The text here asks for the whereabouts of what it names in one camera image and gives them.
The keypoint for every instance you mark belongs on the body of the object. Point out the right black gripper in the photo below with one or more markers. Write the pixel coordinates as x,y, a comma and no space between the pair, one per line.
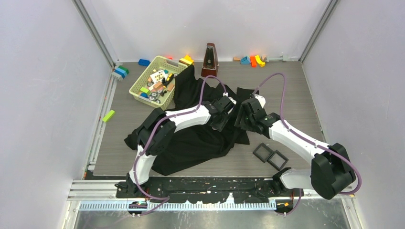
239,121

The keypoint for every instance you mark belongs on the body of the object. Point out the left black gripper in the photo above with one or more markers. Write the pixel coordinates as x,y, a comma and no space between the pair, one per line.
219,127

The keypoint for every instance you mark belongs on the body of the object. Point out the black garment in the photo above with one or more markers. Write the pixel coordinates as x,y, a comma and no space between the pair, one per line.
197,144

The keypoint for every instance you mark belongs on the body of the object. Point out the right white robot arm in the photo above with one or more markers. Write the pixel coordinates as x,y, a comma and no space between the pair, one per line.
329,173

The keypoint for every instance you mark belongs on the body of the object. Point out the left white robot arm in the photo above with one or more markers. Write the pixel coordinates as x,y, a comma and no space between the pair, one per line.
154,135

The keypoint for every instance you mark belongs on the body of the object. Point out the brown wooden metronome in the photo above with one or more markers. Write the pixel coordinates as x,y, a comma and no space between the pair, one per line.
210,64

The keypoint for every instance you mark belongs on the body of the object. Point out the yellow curved block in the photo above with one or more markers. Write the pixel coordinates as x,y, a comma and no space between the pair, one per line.
259,61

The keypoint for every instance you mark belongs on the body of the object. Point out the red orange block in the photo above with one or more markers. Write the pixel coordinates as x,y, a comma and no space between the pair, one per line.
253,61

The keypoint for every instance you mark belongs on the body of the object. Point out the light blue toy block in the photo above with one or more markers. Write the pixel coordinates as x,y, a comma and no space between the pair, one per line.
245,60

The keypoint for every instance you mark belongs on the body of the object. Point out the yellow black screwdriver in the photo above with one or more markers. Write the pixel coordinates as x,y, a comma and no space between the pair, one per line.
169,79

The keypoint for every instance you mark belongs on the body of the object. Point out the yellow orange block stack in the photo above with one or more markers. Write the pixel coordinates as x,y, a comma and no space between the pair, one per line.
187,60

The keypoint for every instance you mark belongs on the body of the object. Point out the light green plastic basket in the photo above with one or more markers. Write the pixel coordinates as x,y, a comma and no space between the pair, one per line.
156,85

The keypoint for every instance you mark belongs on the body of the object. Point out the nine of spades card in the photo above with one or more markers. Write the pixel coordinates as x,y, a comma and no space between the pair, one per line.
159,76

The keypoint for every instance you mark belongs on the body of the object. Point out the blue green stacked blocks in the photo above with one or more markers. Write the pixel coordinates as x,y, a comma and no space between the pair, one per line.
120,72

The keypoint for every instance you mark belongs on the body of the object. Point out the lime green block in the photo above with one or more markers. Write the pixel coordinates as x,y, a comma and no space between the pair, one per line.
108,116

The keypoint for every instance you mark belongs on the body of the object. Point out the left black square frame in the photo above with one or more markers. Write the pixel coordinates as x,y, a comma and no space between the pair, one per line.
263,152

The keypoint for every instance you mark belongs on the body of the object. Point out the black square frame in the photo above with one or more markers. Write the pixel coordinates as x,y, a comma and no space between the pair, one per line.
278,160
263,152

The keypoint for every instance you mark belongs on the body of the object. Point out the right black square frame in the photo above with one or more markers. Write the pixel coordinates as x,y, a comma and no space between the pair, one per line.
278,160

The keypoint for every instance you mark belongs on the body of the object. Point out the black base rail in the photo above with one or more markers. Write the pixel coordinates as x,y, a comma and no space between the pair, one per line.
207,190

